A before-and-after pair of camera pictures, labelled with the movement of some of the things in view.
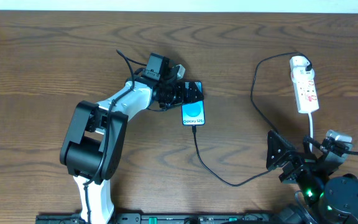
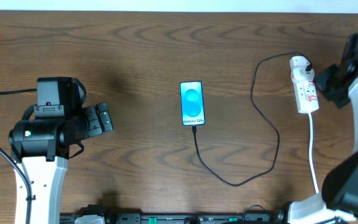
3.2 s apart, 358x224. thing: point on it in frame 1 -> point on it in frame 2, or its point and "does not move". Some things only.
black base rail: (165, 218) does not move
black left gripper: (178, 93) -> (92, 119)
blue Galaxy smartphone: (193, 113) does not move
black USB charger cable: (309, 68) does not move
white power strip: (304, 84) does not move
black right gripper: (293, 163) -> (327, 84)
